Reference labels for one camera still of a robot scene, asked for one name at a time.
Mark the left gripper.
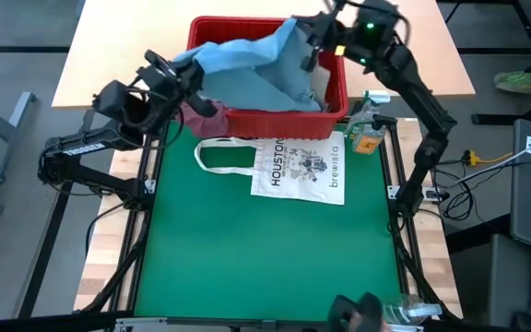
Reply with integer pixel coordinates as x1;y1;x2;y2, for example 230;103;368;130
136;49;218;119

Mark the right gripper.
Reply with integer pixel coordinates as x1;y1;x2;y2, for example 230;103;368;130
292;8;357;74

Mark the maroon cloth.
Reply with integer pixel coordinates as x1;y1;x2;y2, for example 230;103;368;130
177;100;230;138

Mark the light blue towel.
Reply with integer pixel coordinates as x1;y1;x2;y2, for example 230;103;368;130
172;17;329;114

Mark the red plastic laundry bin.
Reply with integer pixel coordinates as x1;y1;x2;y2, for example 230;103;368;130
185;16;350;141

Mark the spray bottle with green label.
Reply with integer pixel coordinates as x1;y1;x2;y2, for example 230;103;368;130
344;89;392;142

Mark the light wooden table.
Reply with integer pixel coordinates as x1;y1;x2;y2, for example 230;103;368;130
52;0;477;111

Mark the pump bottle with orange label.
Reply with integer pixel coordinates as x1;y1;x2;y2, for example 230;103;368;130
351;113;398;156

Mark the cream printed tote bag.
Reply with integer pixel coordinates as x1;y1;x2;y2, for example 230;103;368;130
194;131;347;207

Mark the green table mat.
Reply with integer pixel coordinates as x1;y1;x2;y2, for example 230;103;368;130
134;120;403;323

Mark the grey metal table leg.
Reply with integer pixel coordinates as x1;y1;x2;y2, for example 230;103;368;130
0;90;37;216

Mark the person's green shoe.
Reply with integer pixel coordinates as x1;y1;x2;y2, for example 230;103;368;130
493;69;531;96

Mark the clear plastic spray bottle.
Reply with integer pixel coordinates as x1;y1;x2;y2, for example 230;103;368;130
378;294;444;326

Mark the black aluminium table frame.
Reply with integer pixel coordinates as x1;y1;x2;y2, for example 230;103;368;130
76;110;463;332

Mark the black cable bundle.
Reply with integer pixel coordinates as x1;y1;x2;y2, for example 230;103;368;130
431;156;478;222

